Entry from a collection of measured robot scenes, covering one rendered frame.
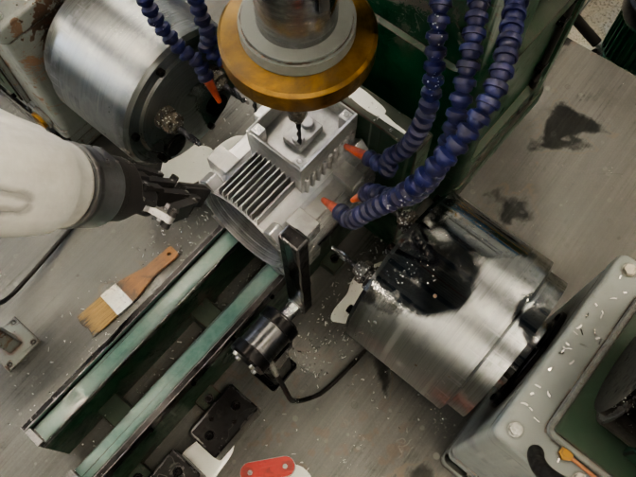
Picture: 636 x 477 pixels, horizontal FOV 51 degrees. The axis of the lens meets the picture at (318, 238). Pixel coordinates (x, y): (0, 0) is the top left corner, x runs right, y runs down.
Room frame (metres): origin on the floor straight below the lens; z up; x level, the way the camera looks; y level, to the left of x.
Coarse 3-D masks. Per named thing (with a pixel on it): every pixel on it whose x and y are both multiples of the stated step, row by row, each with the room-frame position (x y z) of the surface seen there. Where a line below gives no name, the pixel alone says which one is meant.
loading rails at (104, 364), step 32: (192, 256) 0.39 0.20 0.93; (224, 256) 0.39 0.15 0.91; (320, 256) 0.42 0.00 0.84; (160, 288) 0.34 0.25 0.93; (192, 288) 0.34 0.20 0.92; (224, 288) 0.38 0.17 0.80; (256, 288) 0.34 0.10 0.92; (128, 320) 0.29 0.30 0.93; (160, 320) 0.29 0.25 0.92; (192, 320) 0.32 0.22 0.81; (224, 320) 0.29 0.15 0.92; (96, 352) 0.24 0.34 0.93; (128, 352) 0.24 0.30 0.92; (160, 352) 0.26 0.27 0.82; (192, 352) 0.24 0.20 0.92; (224, 352) 0.24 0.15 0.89; (64, 384) 0.19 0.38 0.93; (96, 384) 0.19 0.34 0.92; (128, 384) 0.21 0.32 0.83; (160, 384) 0.19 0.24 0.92; (192, 384) 0.19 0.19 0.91; (32, 416) 0.14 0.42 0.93; (64, 416) 0.14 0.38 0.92; (96, 416) 0.16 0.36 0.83; (128, 416) 0.14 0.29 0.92; (160, 416) 0.14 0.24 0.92; (64, 448) 0.11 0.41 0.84; (96, 448) 0.10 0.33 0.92; (128, 448) 0.10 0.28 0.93
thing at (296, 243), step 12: (288, 228) 0.30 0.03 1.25; (288, 240) 0.28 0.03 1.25; (300, 240) 0.28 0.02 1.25; (288, 252) 0.28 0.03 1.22; (300, 252) 0.27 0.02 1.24; (288, 264) 0.28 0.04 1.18; (300, 264) 0.27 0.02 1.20; (288, 276) 0.28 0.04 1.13; (300, 276) 0.27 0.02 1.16; (288, 288) 0.29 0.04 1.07; (300, 288) 0.27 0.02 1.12; (288, 300) 0.29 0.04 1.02; (300, 300) 0.27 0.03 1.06
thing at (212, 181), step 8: (352, 144) 0.50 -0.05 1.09; (360, 144) 0.50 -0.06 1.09; (208, 176) 0.45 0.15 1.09; (216, 176) 0.45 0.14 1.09; (208, 184) 0.44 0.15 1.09; (216, 184) 0.44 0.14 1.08; (272, 224) 0.38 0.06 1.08; (264, 232) 0.36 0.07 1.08; (272, 232) 0.36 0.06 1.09; (280, 232) 0.36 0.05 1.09; (272, 240) 0.35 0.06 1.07; (280, 272) 0.35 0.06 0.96
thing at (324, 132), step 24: (264, 120) 0.51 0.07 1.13; (288, 120) 0.52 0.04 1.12; (312, 120) 0.51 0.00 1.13; (336, 120) 0.52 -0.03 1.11; (264, 144) 0.47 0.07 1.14; (288, 144) 0.48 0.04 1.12; (312, 144) 0.48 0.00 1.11; (336, 144) 0.48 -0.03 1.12; (288, 168) 0.44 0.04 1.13; (312, 168) 0.44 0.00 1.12
